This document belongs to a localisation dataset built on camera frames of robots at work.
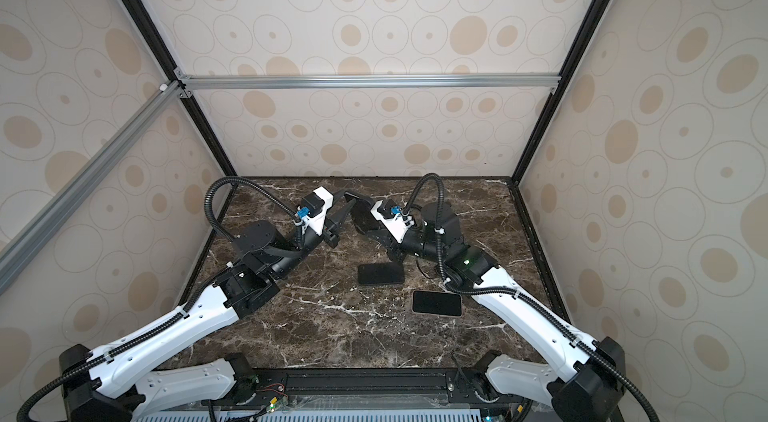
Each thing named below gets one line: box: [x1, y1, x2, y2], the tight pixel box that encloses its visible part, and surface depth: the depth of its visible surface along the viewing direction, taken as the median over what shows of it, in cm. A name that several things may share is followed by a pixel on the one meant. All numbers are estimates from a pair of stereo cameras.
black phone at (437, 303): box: [412, 290, 462, 318], surface depth 89 cm
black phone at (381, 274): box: [358, 263, 405, 285], surface depth 96 cm
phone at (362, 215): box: [352, 198, 380, 233], surface depth 61 cm
